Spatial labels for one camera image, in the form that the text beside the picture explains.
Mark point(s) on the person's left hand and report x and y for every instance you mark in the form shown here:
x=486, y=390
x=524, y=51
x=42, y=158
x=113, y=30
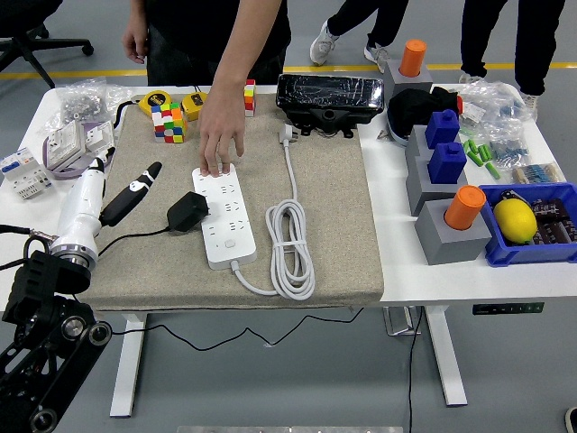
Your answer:
x=221, y=126

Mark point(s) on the person's right hand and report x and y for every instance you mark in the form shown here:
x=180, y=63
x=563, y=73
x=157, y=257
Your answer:
x=135, y=43

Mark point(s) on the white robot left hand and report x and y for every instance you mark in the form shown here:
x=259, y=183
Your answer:
x=81, y=212

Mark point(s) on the multicoloured puzzle cube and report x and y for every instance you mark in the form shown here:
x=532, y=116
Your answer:
x=250, y=99
x=169, y=124

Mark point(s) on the black power adapter plug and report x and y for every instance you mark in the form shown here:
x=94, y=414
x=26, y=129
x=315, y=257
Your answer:
x=187, y=212

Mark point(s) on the white power strip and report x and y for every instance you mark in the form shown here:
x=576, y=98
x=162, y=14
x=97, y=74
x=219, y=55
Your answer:
x=230, y=243

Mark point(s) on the person's left forearm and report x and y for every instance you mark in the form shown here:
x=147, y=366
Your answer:
x=248, y=45

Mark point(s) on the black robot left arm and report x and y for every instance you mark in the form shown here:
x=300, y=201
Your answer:
x=40, y=343

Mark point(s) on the person's right forearm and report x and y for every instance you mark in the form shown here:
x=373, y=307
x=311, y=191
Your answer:
x=138, y=11

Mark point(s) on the small yellow tape measure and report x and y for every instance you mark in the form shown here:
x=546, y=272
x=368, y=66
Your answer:
x=194, y=104

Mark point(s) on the lilac oval tray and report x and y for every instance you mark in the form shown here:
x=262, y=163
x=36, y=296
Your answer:
x=67, y=173

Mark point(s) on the small clear plastic bag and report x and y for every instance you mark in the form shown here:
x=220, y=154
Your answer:
x=121, y=94

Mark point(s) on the person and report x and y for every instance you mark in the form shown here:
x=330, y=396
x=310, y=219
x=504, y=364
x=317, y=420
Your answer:
x=387, y=22
x=189, y=40
x=536, y=45

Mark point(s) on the large yellow tape measure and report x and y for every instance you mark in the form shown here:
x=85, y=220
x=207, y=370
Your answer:
x=155, y=100

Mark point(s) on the white circuit breaker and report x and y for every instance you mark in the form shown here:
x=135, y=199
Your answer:
x=22, y=173

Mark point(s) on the clear bag of screws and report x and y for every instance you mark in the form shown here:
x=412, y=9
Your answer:
x=81, y=104

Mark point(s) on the black film-wrapped device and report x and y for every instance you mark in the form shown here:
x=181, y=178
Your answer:
x=329, y=92

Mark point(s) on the black office chair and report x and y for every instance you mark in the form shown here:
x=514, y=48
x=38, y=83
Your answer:
x=22, y=13

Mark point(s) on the grey-brown mat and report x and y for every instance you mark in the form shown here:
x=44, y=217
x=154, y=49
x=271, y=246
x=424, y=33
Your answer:
x=338, y=225

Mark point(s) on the small metal clip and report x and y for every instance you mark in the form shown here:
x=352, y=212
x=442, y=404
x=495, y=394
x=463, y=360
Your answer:
x=383, y=134

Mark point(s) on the white blue-rimmed object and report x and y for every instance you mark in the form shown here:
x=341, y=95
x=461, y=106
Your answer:
x=399, y=135

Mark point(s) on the grey block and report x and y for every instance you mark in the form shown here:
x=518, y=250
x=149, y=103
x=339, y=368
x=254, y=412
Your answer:
x=419, y=189
x=451, y=248
x=414, y=144
x=401, y=83

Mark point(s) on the white table leg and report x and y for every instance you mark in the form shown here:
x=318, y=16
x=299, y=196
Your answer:
x=126, y=392
x=446, y=361

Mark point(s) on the black cloth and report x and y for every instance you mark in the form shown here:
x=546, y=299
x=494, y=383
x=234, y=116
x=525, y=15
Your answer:
x=410, y=108

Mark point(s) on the orange cylinder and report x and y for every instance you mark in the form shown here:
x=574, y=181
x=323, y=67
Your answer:
x=464, y=207
x=412, y=56

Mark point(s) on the blue block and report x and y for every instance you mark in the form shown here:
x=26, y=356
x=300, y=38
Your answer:
x=446, y=164
x=442, y=128

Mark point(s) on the small red item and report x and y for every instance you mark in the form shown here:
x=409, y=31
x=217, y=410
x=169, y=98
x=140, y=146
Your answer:
x=460, y=104

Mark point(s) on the green plastic anchor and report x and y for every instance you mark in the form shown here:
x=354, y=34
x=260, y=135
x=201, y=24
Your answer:
x=473, y=146
x=482, y=151
x=488, y=152
x=466, y=147
x=474, y=158
x=492, y=171

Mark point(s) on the grey box under table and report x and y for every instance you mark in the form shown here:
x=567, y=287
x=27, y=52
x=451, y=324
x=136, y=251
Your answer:
x=399, y=322

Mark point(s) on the large clear bag blue parts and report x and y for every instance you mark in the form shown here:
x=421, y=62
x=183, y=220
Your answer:
x=496, y=104

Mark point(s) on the small clear bag blue parts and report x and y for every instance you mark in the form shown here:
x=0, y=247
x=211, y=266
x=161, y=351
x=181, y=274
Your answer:
x=509, y=151

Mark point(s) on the black metal clip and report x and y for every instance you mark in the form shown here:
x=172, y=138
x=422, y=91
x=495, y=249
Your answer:
x=508, y=196

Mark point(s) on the yellow lemon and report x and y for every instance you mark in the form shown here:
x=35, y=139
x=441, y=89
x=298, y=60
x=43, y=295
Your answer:
x=514, y=221

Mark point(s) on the clear bag of resistors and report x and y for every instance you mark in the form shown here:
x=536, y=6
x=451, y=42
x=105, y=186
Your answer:
x=536, y=173

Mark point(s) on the blue plastic bin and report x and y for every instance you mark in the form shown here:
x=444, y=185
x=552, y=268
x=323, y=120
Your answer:
x=518, y=255

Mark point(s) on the black table control panel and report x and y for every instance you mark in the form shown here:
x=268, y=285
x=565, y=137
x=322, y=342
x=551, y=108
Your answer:
x=507, y=308

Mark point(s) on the dark brown capacitor pack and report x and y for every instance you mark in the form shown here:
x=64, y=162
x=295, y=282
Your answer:
x=554, y=221

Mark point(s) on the black shoe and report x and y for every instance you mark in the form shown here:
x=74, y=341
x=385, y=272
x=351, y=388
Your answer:
x=571, y=419

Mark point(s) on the large white wall socket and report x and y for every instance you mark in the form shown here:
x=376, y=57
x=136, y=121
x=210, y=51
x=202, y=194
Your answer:
x=65, y=144

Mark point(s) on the small white wall socket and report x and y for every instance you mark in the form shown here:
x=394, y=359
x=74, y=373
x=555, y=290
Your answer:
x=98, y=137

